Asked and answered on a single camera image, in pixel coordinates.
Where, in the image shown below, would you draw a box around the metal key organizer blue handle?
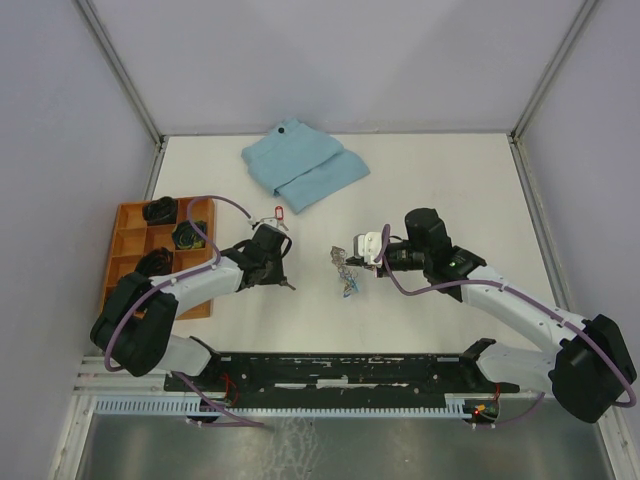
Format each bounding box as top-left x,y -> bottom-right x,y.
330,246 -> 359,299

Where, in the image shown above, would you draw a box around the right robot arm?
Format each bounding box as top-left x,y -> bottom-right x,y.
346,208 -> 637,423

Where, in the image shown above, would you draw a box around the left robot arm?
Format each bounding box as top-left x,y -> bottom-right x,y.
90,224 -> 292,390

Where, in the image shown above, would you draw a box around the red tag key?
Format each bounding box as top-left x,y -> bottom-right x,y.
274,205 -> 289,232

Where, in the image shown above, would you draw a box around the orange compartment tray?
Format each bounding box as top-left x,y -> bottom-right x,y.
102,197 -> 215,300

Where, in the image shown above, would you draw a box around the light blue cloth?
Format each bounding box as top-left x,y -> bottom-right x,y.
241,118 -> 370,214

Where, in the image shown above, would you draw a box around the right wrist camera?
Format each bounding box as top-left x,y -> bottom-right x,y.
352,230 -> 390,278

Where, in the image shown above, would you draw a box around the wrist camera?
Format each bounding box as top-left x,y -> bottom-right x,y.
252,216 -> 280,229
352,230 -> 390,278

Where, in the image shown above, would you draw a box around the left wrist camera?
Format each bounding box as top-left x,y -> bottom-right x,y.
252,216 -> 280,229

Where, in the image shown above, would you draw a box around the blue green coiled cable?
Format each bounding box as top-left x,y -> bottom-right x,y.
172,218 -> 209,250

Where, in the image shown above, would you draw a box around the black coiled cable middle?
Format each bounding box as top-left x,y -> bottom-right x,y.
133,248 -> 176,275

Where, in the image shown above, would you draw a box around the black coiled cable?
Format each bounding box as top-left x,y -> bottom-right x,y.
142,197 -> 180,223
133,248 -> 176,275

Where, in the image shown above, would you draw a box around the black coiled cable top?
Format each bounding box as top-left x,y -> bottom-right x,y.
142,197 -> 180,223

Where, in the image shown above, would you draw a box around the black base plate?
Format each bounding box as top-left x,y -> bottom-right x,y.
191,352 -> 520,411

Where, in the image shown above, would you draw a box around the white cable duct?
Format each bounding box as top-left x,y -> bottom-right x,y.
93,392 -> 476,416

